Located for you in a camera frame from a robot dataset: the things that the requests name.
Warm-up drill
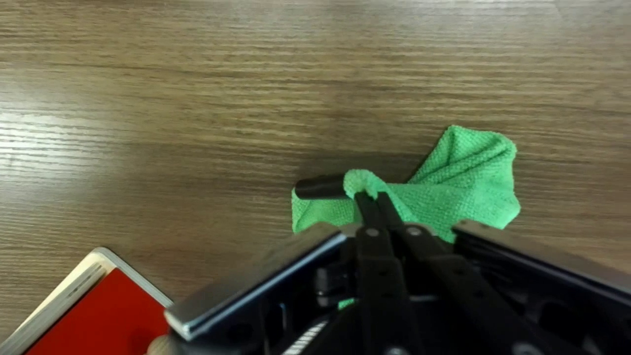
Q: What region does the red panel with white edge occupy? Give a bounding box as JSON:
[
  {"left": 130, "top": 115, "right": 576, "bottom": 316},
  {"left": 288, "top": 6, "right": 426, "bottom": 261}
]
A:
[{"left": 0, "top": 245, "right": 173, "bottom": 355}]

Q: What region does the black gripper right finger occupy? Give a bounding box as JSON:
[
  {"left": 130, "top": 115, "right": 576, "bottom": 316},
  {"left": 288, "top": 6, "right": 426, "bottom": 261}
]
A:
[{"left": 377, "top": 194, "right": 631, "bottom": 355}]

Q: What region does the small black object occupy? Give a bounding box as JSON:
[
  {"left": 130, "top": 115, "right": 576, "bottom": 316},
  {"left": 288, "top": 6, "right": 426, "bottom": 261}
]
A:
[{"left": 294, "top": 172, "right": 349, "bottom": 202}]

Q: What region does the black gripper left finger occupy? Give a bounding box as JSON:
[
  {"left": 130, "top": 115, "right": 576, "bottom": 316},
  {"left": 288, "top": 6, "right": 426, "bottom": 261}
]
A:
[{"left": 164, "top": 190, "right": 422, "bottom": 355}]

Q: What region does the green towel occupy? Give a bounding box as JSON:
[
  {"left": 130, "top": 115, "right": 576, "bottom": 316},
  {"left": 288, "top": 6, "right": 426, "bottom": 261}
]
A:
[{"left": 290, "top": 123, "right": 522, "bottom": 247}]

